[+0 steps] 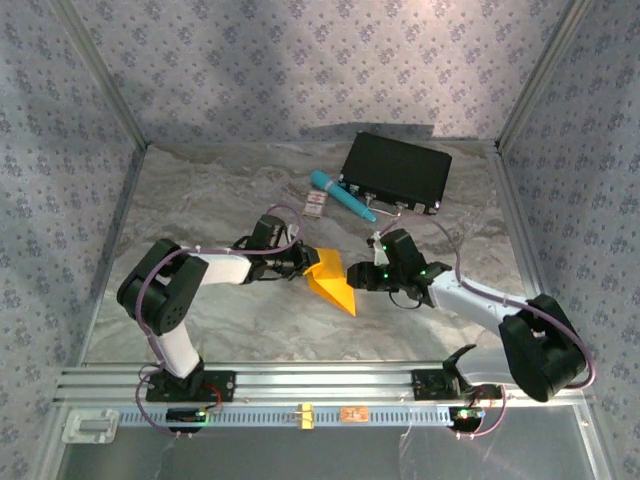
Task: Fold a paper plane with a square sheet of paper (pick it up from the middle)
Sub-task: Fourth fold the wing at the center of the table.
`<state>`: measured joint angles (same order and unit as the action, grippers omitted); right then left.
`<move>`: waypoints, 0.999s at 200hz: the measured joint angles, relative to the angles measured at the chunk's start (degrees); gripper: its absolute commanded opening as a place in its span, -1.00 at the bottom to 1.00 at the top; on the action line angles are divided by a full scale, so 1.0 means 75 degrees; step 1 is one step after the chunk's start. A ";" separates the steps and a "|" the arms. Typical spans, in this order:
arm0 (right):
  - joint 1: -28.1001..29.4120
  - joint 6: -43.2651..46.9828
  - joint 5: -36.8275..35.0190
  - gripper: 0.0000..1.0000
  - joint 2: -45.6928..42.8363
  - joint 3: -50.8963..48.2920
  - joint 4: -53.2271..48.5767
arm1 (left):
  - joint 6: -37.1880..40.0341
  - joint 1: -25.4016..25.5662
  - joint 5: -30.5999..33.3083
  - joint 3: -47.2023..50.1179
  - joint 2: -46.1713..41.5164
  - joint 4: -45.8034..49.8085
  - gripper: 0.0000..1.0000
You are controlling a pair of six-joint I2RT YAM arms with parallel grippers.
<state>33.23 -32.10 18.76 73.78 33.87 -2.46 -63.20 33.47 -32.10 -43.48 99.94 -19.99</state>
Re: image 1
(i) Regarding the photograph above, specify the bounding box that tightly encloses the orange paper sheet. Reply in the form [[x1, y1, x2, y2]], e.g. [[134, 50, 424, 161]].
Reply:
[[304, 246, 358, 318]]

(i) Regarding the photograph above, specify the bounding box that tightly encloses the small red white packet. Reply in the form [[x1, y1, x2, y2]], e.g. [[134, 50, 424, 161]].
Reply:
[[302, 188, 329, 218]]

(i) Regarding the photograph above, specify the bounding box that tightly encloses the teal pen-shaped wand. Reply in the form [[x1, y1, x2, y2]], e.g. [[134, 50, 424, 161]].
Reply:
[[309, 169, 378, 224]]

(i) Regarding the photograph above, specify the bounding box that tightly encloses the yellow connector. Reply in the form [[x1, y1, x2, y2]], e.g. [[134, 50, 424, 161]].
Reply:
[[292, 402, 317, 432]]

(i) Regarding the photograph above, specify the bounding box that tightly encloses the small circuit board with LED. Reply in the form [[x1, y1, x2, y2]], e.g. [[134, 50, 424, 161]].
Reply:
[[448, 405, 487, 432], [165, 407, 209, 434]]

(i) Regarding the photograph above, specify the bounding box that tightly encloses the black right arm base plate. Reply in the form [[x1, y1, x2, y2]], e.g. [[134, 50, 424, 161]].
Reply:
[[411, 368, 504, 401]]

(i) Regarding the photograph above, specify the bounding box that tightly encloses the black case with metal handle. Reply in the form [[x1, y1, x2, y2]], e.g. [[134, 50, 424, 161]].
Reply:
[[338, 131, 454, 220]]

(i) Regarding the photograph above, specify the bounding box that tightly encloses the aluminium mounting rail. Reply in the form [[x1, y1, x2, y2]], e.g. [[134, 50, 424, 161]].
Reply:
[[53, 362, 589, 405]]

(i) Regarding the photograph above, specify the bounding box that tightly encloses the aluminium side rail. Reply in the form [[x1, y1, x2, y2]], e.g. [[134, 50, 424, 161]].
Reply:
[[487, 142, 619, 480], [37, 144, 149, 480]]

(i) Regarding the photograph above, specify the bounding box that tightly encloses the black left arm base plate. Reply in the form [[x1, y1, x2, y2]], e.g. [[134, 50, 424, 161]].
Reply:
[[144, 368, 237, 404]]

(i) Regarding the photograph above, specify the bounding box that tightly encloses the slotted grey cable duct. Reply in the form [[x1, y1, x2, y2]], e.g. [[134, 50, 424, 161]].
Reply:
[[117, 403, 454, 427]]

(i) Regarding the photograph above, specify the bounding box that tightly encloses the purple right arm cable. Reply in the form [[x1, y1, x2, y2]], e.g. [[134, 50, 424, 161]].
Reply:
[[382, 215, 599, 442]]

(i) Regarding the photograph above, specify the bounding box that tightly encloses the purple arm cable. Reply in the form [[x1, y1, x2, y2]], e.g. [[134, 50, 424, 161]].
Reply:
[[382, 215, 599, 442], [134, 203, 306, 441]]

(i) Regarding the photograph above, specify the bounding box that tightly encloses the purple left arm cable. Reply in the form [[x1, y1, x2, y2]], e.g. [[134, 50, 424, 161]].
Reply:
[[134, 203, 306, 441]]

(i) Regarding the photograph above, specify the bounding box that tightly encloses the aluminium frame post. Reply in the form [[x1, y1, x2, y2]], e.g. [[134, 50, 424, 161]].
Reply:
[[52, 0, 151, 151], [494, 0, 599, 151]]

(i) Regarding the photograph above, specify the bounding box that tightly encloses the white plastic bracket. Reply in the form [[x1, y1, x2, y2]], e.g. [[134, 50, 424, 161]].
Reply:
[[61, 408, 121, 445]]

